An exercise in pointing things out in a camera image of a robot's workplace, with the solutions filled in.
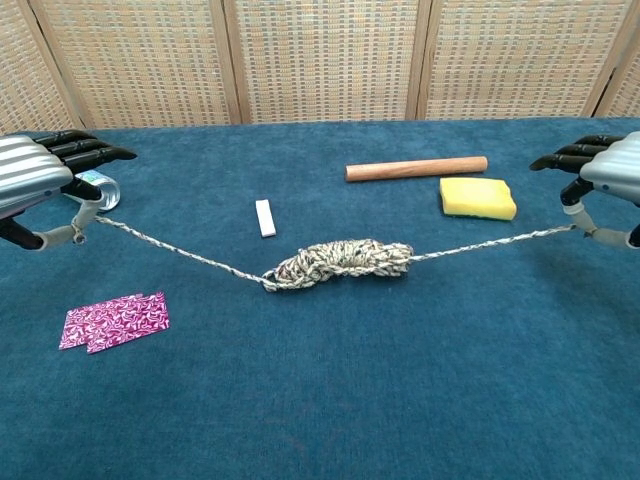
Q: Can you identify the brown wooden stick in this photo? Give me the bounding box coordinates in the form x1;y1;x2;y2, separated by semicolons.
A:
344;155;489;184

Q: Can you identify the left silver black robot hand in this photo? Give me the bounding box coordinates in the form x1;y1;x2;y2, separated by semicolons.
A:
0;128;139;251

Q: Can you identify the small white block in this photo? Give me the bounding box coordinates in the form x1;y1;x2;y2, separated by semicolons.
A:
255;199;277;238

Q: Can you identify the pink patterned card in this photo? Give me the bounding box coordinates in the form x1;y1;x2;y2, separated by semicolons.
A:
58;294;151;350
86;291;171;355

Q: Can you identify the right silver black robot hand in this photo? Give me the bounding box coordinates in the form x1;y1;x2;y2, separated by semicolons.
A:
528;130;640;250

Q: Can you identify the yellow sponge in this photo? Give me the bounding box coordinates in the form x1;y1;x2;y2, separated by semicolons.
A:
438;177;518;222

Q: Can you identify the beige braided rope bundle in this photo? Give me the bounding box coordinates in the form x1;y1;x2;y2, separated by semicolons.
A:
71;214;577;294

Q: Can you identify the woven folding screen panel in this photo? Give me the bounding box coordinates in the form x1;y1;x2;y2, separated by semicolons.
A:
0;0;84;137
594;29;640;119
17;0;245;130
407;0;640;121
209;0;434;125

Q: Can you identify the light blue drink can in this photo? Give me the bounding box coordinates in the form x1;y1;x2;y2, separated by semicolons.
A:
74;169;122;211

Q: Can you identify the blue table cloth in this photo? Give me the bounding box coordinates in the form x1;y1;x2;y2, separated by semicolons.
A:
0;117;640;480

